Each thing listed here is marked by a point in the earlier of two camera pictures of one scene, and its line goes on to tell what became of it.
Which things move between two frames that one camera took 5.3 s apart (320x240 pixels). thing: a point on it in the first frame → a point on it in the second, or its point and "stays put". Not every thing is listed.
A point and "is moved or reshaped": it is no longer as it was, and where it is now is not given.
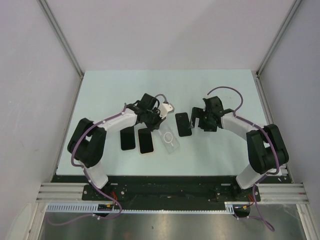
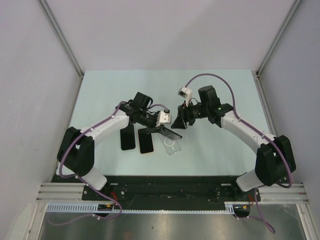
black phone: x=145 y=140 stays put
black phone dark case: x=127 y=138 stays put
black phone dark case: x=127 y=138 stays put
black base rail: x=165 y=188 stays put
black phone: x=183 y=124 is moved or reshaped
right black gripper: x=197 y=112 → x=183 y=111
